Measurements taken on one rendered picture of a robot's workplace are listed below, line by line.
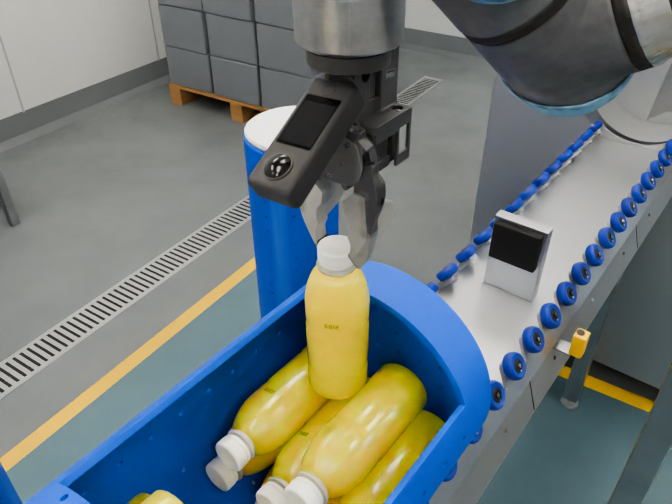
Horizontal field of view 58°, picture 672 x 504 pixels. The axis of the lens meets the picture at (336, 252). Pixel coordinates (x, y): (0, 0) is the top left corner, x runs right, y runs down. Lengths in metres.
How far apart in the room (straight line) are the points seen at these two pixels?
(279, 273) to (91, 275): 1.44
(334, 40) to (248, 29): 3.41
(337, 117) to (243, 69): 3.51
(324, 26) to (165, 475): 0.54
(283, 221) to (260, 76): 2.47
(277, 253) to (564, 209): 0.71
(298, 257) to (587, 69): 1.20
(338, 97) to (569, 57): 0.18
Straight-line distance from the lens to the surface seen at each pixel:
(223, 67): 4.12
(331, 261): 0.60
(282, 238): 1.56
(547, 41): 0.44
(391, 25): 0.50
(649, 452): 1.53
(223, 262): 2.84
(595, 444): 2.25
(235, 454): 0.70
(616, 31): 0.45
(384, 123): 0.54
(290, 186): 0.47
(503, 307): 1.18
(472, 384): 0.71
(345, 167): 0.54
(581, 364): 2.17
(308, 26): 0.50
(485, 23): 0.42
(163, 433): 0.75
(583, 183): 1.63
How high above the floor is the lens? 1.67
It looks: 36 degrees down
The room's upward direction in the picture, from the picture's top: straight up
